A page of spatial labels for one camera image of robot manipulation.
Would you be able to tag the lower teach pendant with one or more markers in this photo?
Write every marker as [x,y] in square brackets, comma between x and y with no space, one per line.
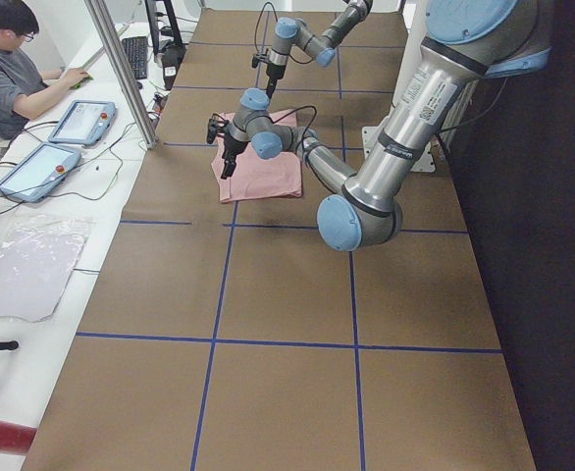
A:
[39,173]

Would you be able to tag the clear plastic bag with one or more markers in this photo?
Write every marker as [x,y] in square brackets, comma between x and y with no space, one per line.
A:
[37,258]

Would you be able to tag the teach pendant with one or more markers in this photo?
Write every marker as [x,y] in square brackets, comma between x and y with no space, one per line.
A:
[85,122]
[39,173]

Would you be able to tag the pink Snoopy t-shirt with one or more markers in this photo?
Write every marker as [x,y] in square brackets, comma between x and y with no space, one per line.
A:
[256,178]

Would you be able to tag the black keyboard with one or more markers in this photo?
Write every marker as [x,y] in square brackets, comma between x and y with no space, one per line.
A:
[135,49]

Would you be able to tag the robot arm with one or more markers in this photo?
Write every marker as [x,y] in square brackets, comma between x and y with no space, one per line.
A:
[465,41]
[321,48]

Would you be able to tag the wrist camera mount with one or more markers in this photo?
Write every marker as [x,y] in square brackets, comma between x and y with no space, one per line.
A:
[260,57]
[216,127]

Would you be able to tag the aluminium frame post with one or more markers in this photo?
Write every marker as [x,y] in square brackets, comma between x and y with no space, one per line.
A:
[112,45]

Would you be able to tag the upper teach pendant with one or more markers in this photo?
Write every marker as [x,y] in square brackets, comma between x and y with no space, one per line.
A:
[85,122]

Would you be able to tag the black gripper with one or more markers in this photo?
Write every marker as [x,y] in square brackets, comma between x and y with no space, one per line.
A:
[232,146]
[272,74]

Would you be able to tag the red cylinder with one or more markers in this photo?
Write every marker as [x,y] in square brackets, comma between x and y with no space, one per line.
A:
[16,438]

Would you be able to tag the seated person grey shirt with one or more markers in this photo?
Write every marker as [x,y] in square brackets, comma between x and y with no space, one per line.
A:
[26,93]

